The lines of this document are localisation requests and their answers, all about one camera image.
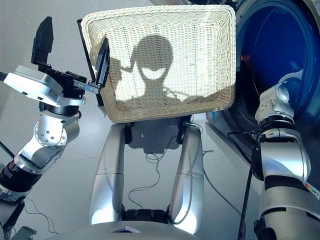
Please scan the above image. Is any pale woven laundry basket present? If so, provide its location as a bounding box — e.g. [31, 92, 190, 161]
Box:
[80, 4, 237, 124]

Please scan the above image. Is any grey washing machine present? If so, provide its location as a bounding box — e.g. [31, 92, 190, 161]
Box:
[204, 0, 320, 191]

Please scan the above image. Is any silver robot leg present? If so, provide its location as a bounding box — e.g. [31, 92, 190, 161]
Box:
[169, 123, 205, 235]
[88, 123, 126, 225]

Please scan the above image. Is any thin dark floor thread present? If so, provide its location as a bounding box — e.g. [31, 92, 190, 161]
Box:
[23, 197, 60, 235]

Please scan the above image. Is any grey robot torso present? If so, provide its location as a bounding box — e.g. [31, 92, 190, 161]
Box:
[44, 208, 201, 240]

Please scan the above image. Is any washer energy label sticker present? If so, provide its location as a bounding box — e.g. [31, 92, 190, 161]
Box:
[303, 181, 320, 201]

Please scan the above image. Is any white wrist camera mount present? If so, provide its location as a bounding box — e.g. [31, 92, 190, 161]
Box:
[3, 65, 87, 107]

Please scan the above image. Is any thin grey floor cord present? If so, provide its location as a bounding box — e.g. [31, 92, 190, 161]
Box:
[128, 134, 215, 210]

